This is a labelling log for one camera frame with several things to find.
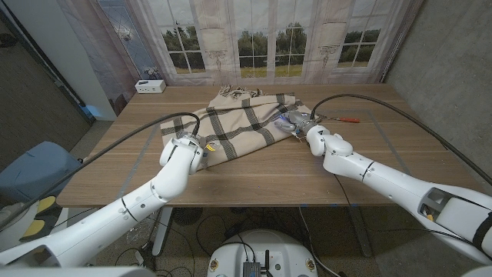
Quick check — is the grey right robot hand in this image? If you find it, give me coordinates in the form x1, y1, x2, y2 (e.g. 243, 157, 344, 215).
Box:
273, 110, 317, 135

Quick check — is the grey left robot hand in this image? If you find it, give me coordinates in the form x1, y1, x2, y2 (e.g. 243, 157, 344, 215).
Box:
176, 131, 223, 155

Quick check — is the beige plaid scarf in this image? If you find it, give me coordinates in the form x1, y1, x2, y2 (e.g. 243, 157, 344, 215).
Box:
160, 85, 320, 170

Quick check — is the white robot shoulder cover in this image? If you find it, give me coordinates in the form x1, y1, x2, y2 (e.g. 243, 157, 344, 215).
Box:
0, 265, 157, 277

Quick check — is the round black fan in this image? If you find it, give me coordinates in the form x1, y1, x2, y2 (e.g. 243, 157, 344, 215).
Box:
171, 207, 204, 227

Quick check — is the white power strip box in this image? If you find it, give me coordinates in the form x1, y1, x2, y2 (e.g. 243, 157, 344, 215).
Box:
134, 79, 167, 95

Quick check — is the printed window backdrop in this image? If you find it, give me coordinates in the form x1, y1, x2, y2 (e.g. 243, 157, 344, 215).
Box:
56, 0, 424, 116

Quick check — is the white table leg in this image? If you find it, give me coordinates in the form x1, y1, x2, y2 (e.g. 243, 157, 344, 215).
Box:
151, 207, 174, 257

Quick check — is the clear crumpled plastic wrap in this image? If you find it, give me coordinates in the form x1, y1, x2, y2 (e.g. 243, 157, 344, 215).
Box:
130, 219, 158, 245

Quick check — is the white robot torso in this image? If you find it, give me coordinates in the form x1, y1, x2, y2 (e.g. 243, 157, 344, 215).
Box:
206, 229, 319, 277

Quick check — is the small black electronics box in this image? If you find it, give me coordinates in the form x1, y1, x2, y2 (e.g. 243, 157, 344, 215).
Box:
242, 261, 262, 277

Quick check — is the grey table leg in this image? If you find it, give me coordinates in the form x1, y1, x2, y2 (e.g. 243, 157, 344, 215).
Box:
347, 207, 374, 258

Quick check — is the black yellow foot pedal unit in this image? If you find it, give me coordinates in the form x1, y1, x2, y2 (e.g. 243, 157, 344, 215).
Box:
21, 195, 58, 239

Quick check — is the grey white shoe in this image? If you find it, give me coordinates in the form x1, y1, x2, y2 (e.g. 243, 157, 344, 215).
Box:
0, 202, 24, 224

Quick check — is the red handled screwdriver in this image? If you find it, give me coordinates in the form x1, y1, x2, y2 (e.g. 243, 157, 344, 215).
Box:
318, 114, 361, 125

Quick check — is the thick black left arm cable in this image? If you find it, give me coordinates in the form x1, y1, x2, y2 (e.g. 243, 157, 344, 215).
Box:
0, 112, 201, 232

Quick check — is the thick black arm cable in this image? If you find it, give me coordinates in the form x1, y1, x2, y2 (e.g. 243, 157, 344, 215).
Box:
0, 112, 201, 232
309, 93, 492, 185

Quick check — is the black floor cable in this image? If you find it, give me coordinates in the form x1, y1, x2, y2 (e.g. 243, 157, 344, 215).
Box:
195, 214, 231, 257

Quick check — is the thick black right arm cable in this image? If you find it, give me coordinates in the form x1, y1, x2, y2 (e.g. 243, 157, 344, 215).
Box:
309, 93, 492, 185

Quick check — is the white floor cable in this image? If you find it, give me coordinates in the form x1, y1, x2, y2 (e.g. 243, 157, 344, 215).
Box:
298, 207, 341, 277

